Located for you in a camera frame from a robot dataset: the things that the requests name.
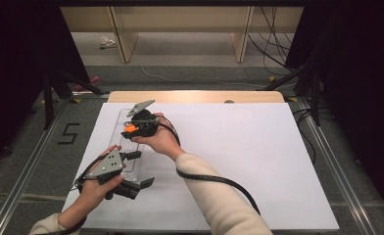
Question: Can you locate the black cable bundle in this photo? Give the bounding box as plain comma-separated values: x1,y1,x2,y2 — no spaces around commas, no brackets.
247,6,300,76

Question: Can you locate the clear plastic tray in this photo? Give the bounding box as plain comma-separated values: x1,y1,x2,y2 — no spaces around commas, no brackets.
109,108,146,183

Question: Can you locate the pink object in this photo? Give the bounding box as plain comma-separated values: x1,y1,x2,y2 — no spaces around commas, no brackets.
74,75,103,92

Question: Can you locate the white floor cable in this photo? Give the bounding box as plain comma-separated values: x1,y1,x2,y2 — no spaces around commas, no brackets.
140,66,267,89

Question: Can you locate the person's left hand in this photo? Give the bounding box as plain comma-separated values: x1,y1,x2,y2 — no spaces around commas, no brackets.
70,145,126,215

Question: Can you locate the white table mat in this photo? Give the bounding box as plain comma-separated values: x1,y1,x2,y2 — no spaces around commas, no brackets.
61,102,341,233

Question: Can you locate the light wooden shelf unit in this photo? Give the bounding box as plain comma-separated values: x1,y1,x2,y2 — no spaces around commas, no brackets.
60,6,305,64

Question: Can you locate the white crumpled cloth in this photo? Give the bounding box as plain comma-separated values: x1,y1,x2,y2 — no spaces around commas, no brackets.
99,35,117,51

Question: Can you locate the black metal stand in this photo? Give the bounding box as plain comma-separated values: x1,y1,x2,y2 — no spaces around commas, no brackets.
42,70,111,131
264,63,321,126

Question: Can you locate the light wooden table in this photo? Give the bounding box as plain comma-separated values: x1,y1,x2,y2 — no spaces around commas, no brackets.
107,90,286,105

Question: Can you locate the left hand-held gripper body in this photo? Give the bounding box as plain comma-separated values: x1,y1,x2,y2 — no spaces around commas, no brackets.
87,149,141,201

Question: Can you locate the person's right hand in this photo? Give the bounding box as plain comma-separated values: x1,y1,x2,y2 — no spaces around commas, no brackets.
130,112,186,162

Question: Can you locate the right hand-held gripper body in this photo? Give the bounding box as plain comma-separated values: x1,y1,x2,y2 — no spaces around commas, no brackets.
126,99,161,138

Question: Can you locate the black curtain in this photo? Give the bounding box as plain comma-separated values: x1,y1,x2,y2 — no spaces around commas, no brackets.
0,0,90,170
284,0,384,226

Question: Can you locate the metal floor rail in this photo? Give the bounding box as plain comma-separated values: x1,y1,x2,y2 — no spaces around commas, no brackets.
0,97,71,235
294,97,377,235

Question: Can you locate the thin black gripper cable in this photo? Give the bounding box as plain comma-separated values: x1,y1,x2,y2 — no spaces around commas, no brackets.
32,153,111,235

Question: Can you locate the black floor cable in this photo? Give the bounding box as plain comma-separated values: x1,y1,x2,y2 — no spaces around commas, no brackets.
291,107,317,165

